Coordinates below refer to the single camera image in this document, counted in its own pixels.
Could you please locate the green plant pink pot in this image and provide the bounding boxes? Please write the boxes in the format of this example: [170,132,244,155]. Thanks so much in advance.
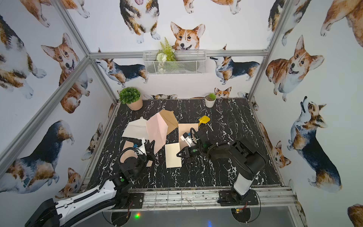
[119,87,143,111]

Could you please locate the small plant white pot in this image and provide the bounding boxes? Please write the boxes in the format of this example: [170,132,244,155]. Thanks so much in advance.
[204,93,216,108]

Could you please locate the pink envelope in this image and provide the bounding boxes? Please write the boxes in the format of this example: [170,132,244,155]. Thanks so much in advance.
[146,113,168,154]

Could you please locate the brown kraft envelope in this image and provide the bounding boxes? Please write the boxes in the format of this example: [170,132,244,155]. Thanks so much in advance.
[159,109,179,135]

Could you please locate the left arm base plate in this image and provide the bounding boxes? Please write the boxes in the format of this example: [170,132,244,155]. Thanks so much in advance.
[120,193,145,210]

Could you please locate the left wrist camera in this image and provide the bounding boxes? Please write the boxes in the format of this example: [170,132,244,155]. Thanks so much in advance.
[133,138,146,154]

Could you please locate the cream letter paper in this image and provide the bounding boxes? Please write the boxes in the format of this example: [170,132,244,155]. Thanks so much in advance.
[178,123,198,150]
[165,143,182,168]

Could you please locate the fern and white flower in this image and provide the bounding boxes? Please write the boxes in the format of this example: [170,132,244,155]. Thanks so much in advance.
[156,38,177,73]

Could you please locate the yellow toy shovel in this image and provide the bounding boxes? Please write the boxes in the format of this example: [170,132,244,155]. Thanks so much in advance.
[198,115,210,126]

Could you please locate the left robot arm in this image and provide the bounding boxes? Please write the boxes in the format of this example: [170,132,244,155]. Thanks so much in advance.
[25,139,156,227]

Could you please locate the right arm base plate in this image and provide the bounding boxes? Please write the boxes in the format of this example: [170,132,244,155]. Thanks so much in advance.
[217,189,259,208]

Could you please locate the white envelope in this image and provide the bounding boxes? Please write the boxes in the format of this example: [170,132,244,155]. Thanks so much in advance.
[122,117,149,140]

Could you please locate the white wire wall basket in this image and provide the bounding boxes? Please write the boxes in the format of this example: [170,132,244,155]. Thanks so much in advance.
[142,50,207,75]

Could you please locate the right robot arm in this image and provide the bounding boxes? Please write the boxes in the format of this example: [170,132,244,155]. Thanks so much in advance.
[176,128,266,201]

